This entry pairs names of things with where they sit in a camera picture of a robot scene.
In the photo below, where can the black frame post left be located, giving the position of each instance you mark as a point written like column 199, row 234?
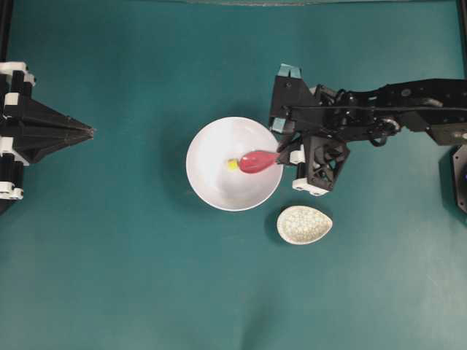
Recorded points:
column 6, row 10

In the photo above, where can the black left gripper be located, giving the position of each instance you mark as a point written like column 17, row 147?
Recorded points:
column 30, row 130

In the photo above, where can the speckled egg-shaped dish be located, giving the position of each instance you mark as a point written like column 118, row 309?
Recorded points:
column 302, row 225

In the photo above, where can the white round bowl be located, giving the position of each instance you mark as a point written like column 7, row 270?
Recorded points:
column 207, row 169

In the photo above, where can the red spoon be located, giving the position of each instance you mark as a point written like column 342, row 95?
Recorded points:
column 259, row 160

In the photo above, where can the black frame post right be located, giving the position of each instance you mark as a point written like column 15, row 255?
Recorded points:
column 462, row 16

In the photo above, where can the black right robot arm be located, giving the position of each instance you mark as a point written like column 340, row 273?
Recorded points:
column 436, row 107

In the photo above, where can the black frame post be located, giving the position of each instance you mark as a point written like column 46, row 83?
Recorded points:
column 462, row 16
column 6, row 10

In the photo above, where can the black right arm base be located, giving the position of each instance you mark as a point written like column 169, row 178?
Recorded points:
column 452, row 174

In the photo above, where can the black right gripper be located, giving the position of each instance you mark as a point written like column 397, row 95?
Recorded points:
column 297, row 114

